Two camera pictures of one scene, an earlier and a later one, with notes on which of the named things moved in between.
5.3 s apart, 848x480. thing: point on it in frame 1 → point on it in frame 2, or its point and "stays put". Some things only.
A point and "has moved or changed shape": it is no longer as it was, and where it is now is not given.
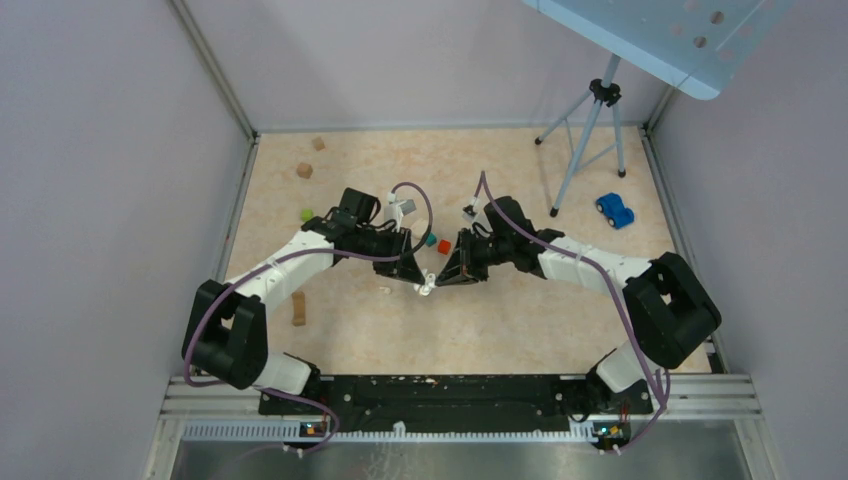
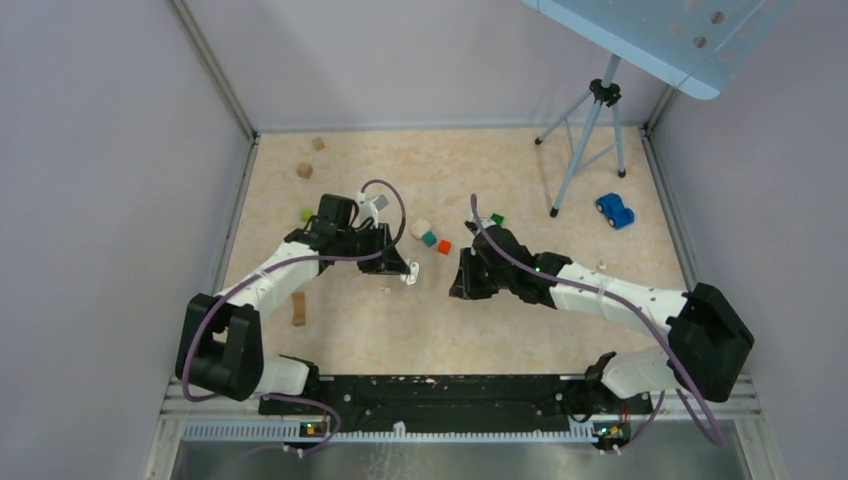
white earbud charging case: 430,282 has moved or changed shape
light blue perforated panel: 701,44 stays put
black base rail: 451,403 stays put
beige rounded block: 419,228 stays put
